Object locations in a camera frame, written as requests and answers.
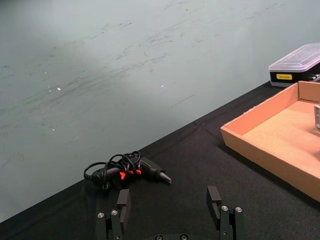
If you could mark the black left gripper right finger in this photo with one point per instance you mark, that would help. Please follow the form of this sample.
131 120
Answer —
222 217

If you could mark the clear plastic case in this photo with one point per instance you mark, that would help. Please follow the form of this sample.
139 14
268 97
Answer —
295 66

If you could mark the shallow brown cardboard tray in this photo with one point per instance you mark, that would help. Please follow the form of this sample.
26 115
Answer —
277 140

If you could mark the black table cloth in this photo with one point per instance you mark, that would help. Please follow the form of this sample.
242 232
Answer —
190 190

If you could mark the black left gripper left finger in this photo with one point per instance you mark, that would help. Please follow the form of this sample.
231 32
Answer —
120 215

